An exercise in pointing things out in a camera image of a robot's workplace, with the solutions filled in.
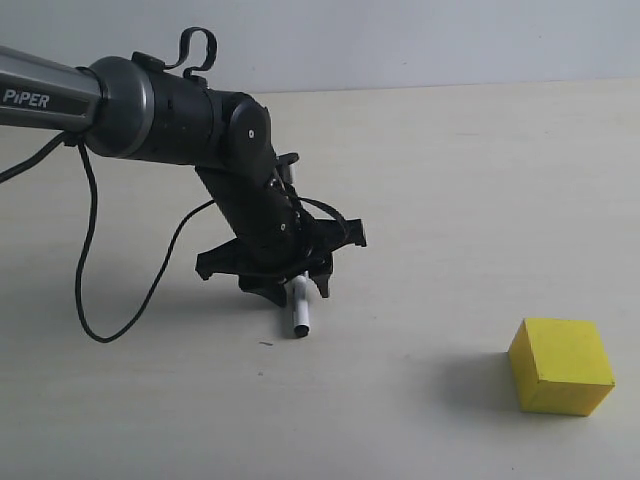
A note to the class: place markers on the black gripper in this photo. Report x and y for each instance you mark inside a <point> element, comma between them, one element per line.
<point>262,277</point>

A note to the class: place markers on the black and white whiteboard marker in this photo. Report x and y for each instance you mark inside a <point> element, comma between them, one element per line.
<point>298,287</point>

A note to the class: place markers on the yellow cube block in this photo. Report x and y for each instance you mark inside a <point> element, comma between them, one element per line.
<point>560,366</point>

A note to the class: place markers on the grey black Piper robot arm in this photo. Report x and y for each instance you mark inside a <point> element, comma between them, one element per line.
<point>137,109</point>

